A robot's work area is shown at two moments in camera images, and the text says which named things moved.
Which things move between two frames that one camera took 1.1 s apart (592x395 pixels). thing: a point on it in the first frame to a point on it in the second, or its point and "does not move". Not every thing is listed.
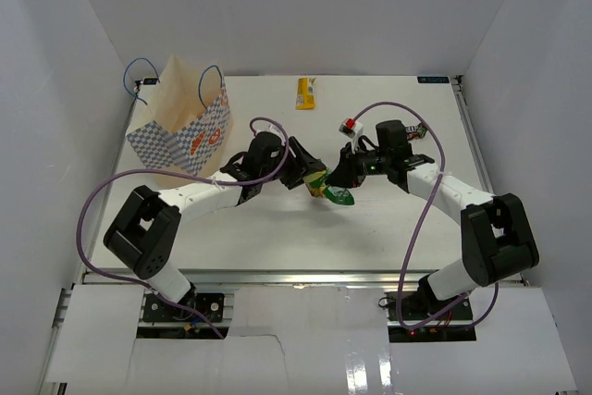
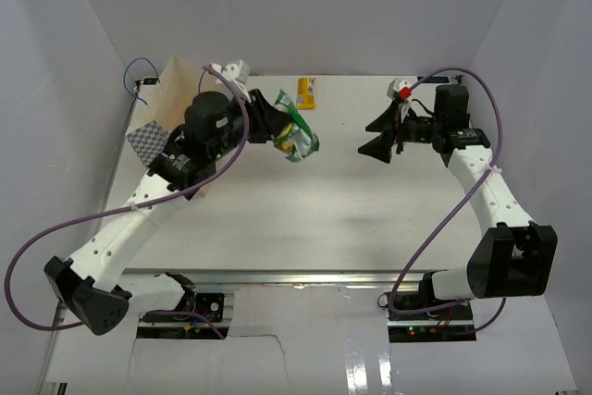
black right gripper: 347,174 to 380,147
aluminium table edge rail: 269,277 does not move
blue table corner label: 433,80 does not move
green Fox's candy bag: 317,186 to 298,141
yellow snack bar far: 305,99 does not move
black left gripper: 301,166 to 268,120
